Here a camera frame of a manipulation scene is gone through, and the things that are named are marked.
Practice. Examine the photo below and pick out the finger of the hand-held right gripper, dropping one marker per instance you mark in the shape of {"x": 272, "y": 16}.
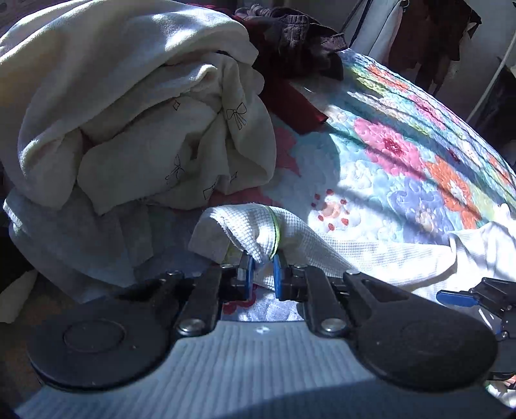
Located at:
{"x": 453, "y": 298}

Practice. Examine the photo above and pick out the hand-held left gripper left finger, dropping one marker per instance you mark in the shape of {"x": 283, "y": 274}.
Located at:
{"x": 246, "y": 280}

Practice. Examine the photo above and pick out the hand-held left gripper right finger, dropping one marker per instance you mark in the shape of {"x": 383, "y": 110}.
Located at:
{"x": 278, "y": 280}

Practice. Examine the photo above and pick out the white waffle garment green cartoon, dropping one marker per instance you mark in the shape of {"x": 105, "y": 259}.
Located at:
{"x": 363, "y": 258}

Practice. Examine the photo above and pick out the floral quilted bedspread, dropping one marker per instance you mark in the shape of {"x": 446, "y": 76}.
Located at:
{"x": 383, "y": 169}

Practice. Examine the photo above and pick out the grey white cloth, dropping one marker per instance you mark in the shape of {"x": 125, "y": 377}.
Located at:
{"x": 80, "y": 241}

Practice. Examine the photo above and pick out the dark red cloth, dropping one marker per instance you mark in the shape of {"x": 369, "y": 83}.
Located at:
{"x": 294, "y": 104}

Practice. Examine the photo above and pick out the cream bow print cloth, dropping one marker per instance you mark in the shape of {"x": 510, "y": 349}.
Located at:
{"x": 121, "y": 80}

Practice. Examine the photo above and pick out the dark brown garment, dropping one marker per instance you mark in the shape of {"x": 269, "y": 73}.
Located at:
{"x": 298, "y": 40}

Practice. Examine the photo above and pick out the brown hanging garment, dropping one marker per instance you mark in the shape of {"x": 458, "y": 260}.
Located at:
{"x": 435, "y": 36}

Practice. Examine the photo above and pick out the white hanging garment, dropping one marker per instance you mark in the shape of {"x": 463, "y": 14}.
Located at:
{"x": 379, "y": 28}

